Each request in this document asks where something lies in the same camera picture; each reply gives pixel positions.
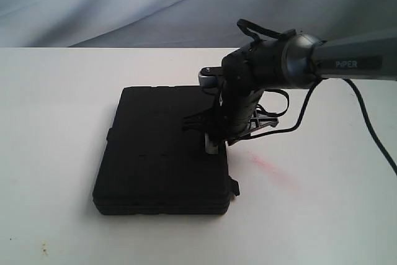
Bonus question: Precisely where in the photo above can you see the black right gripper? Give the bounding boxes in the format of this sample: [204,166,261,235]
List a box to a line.
[182,83,279,146]

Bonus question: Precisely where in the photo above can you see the black plastic tool case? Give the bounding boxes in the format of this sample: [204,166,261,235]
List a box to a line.
[92,86,239,215]

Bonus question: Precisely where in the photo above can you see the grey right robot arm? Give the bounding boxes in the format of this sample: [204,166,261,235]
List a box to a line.
[182,32,396,145]

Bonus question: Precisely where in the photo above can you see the white backdrop cloth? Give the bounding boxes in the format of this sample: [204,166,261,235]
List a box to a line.
[1,0,396,47]

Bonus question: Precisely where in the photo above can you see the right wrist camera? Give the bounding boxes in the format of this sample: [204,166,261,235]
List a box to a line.
[198,66,224,89]

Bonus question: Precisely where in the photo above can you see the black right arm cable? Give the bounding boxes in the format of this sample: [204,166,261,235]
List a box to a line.
[216,19,397,176]

